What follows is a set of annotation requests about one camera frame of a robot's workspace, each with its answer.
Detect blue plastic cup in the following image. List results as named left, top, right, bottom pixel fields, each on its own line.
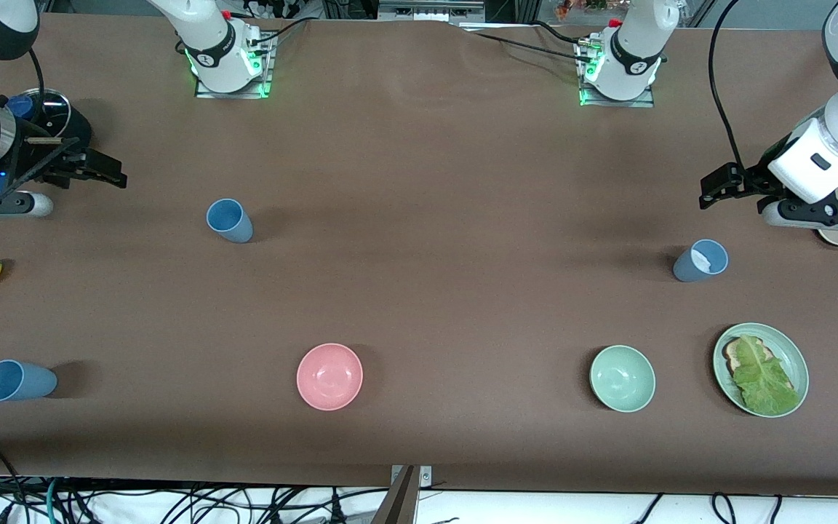
left=672, top=239, right=730, bottom=283
left=0, top=360, right=57, bottom=402
left=206, top=198, right=254, bottom=244

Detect glass lid with blue knob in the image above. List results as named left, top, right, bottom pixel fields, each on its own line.
left=4, top=89, right=71, bottom=143

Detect toasted bread slice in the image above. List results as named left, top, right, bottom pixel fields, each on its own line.
left=725, top=338, right=794, bottom=390

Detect pale green plate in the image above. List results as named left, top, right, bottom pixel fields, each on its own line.
left=712, top=322, right=810, bottom=418

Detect green lettuce leaf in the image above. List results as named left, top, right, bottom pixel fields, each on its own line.
left=732, top=335, right=802, bottom=416

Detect pale green bowl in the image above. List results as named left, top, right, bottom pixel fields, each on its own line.
left=589, top=344, right=657, bottom=413

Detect pink bowl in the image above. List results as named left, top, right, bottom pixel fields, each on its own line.
left=296, top=343, right=364, bottom=411

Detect grey metal table leg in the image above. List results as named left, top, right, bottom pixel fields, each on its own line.
left=370, top=466, right=420, bottom=524

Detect black pot with blue handle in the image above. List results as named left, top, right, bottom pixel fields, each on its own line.
left=0, top=87, right=93, bottom=170

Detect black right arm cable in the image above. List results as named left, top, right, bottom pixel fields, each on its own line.
left=25, top=47, right=47, bottom=121

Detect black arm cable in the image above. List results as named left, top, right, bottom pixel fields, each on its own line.
left=25, top=47, right=47, bottom=121
left=708, top=0, right=747, bottom=170

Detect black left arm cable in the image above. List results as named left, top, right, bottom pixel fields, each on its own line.
left=708, top=0, right=747, bottom=170

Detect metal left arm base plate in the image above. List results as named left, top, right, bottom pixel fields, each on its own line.
left=576, top=35, right=656, bottom=109

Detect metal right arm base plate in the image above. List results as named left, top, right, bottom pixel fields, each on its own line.
left=193, top=31, right=276, bottom=100

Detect long black table cable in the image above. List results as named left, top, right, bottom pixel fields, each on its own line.
left=463, top=29, right=591, bottom=63

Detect grey metal rail fixture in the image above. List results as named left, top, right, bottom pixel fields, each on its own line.
left=378, top=0, right=487, bottom=23

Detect metal table edge bracket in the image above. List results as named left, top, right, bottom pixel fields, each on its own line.
left=390, top=465, right=434, bottom=488

